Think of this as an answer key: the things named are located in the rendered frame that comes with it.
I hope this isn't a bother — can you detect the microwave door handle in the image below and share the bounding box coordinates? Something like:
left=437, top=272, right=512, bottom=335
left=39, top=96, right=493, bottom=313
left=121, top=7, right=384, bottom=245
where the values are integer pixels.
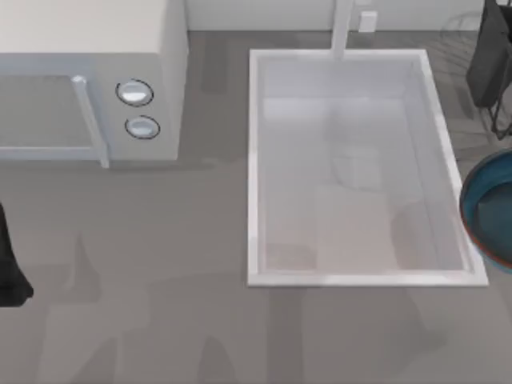
left=70, top=74, right=110, bottom=169

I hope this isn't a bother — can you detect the small microwave knob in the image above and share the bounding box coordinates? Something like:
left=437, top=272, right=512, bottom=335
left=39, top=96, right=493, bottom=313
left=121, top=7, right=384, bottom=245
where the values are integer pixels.
left=124, top=114, right=162, bottom=141

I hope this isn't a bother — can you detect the tall white tap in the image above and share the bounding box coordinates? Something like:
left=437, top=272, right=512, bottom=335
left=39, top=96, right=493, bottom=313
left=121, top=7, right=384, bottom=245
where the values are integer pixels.
left=330, top=0, right=353, bottom=61

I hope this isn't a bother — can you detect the pale microwave oven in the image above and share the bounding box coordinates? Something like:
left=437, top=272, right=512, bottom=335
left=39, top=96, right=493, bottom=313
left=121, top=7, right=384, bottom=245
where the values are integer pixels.
left=0, top=0, right=190, bottom=169

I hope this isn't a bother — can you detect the large microwave knob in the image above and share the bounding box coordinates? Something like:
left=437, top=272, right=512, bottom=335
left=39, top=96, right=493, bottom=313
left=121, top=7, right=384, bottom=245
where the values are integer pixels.
left=114, top=78, right=155, bottom=108

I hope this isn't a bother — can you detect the white wall socket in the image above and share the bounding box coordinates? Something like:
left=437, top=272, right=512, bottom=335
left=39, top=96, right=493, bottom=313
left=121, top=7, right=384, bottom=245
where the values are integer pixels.
left=358, top=10, right=378, bottom=33

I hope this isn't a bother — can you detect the white sink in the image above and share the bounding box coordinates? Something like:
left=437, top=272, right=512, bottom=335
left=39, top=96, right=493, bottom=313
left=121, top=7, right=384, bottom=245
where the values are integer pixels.
left=242, top=48, right=490, bottom=289

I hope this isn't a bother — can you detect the blue bowl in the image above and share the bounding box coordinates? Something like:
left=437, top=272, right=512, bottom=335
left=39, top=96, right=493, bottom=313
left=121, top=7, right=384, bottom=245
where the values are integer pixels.
left=458, top=148, right=512, bottom=275

